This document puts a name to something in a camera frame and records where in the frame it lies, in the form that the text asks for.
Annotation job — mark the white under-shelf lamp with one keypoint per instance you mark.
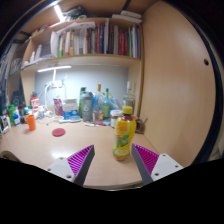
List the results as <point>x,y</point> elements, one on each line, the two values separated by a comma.
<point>53,68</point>

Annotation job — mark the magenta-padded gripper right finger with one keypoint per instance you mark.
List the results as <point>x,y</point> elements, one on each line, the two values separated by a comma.
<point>160,166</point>

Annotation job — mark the yellow drink bottle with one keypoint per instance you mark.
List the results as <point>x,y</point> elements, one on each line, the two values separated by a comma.
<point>124,133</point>

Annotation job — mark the white-lidded brown jar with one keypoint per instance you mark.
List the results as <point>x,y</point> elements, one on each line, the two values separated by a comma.
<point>115,117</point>

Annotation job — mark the white ceiling strip light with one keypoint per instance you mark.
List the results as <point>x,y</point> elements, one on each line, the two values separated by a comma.
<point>59,12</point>

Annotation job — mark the white and blue carton box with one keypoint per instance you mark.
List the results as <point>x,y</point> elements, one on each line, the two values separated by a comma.
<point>70,109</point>

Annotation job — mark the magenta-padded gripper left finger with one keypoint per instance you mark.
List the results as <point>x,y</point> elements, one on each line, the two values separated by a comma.
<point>68,168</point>

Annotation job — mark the white power strip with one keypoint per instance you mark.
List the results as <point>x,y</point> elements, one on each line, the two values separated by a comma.
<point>56,84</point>

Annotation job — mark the wooden shelf unit with books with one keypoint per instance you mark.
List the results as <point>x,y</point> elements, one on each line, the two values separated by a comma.
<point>100,41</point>

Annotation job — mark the pink pouch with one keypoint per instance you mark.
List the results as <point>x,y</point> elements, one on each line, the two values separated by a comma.
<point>58,107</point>

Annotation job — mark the bright green bottle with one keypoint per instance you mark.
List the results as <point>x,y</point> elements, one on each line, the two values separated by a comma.
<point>12,113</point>

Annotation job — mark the light blue hairbrush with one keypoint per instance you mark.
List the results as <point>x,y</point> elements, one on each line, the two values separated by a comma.
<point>70,119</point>

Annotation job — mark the flat round red coaster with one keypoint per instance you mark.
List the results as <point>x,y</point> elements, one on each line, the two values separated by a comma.
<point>58,132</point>

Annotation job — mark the clear glass bottle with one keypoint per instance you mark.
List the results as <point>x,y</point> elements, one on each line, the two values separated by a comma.
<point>128,98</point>

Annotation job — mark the brown mug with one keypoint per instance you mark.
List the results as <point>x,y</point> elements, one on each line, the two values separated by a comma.
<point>141,125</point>

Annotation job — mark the green plastic soda bottle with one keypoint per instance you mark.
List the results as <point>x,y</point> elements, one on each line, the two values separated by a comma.
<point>106,108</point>

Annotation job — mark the grey shaker bottle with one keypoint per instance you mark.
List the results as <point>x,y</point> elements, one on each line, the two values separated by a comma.
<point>87,107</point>

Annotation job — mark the dark green glass bottle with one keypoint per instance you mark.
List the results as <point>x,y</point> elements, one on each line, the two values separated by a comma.
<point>80,100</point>

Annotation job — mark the white bottle with blue label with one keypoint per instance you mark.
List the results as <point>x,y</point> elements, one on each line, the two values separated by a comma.
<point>16,120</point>

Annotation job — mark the orange plastic cup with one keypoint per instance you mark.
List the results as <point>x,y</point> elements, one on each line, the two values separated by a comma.
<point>31,122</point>

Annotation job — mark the white framed photo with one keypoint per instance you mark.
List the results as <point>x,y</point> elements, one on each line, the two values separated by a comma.
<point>4,124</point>

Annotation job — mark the red and white canister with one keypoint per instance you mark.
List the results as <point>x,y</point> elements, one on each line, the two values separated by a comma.
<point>34,103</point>

